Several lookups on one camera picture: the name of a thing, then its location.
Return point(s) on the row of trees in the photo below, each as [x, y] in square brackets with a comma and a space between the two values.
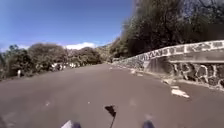
[43, 58]

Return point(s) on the dark stone wall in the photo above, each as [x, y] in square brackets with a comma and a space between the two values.
[186, 66]

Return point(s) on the pale roadside post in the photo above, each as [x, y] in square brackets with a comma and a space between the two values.
[19, 73]

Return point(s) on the grey asphalt road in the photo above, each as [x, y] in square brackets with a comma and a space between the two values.
[83, 93]

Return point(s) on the tall dark trees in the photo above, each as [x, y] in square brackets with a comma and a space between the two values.
[166, 23]

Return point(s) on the robot's own part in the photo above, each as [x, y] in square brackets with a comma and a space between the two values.
[68, 124]
[148, 124]

